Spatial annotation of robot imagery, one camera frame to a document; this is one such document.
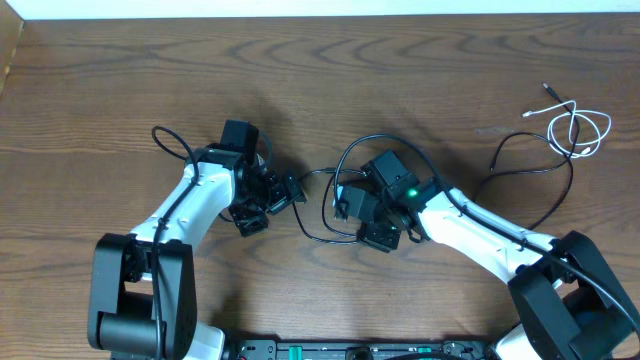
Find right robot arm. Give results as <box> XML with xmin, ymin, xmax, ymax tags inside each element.
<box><xmin>359</xmin><ymin>150</ymin><xmax>639</xmax><ymax>359</ymax></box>

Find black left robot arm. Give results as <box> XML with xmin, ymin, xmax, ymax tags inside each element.
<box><xmin>87</xmin><ymin>120</ymin><xmax>305</xmax><ymax>359</ymax></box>

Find black left camera cable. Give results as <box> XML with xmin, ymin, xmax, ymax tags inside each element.
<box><xmin>150</xmin><ymin>125</ymin><xmax>201</xmax><ymax>360</ymax></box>

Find black camera cable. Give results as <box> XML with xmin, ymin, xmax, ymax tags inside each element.
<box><xmin>332</xmin><ymin>133</ymin><xmax>640</xmax><ymax>331</ymax></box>
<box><xmin>150</xmin><ymin>125</ymin><xmax>201</xmax><ymax>360</ymax></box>

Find black right camera cable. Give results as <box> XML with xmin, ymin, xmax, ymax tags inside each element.
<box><xmin>332</xmin><ymin>133</ymin><xmax>640</xmax><ymax>331</ymax></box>

